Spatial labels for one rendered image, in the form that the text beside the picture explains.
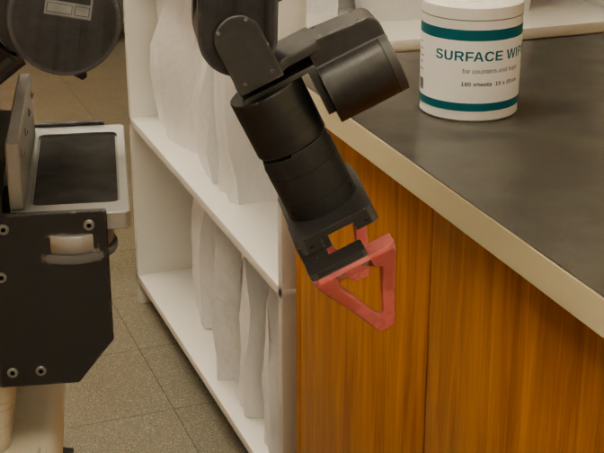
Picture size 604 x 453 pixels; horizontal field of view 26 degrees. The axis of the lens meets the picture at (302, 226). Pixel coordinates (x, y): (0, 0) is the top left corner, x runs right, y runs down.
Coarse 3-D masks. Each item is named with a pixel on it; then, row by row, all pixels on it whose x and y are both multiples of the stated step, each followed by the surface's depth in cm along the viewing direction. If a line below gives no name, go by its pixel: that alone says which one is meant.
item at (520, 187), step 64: (576, 64) 194; (384, 128) 165; (448, 128) 165; (512, 128) 165; (576, 128) 165; (448, 192) 145; (512, 192) 143; (576, 192) 143; (512, 256) 133; (576, 256) 127
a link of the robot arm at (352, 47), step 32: (224, 32) 92; (256, 32) 93; (320, 32) 96; (352, 32) 96; (384, 32) 96; (224, 64) 93; (256, 64) 93; (288, 64) 95; (320, 64) 96; (352, 64) 96; (384, 64) 96; (352, 96) 96; (384, 96) 98
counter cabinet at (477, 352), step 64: (384, 192) 170; (448, 256) 154; (320, 320) 199; (448, 320) 157; (512, 320) 141; (576, 320) 129; (320, 384) 203; (384, 384) 178; (448, 384) 159; (512, 384) 143; (576, 384) 130; (320, 448) 207; (384, 448) 182; (448, 448) 161; (512, 448) 145; (576, 448) 132
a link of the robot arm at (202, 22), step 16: (192, 0) 97; (208, 0) 92; (224, 0) 92; (240, 0) 92; (256, 0) 92; (272, 0) 93; (192, 16) 98; (208, 16) 92; (224, 16) 92; (256, 16) 93; (272, 16) 93; (208, 32) 93; (272, 32) 93; (208, 48) 93; (272, 48) 94
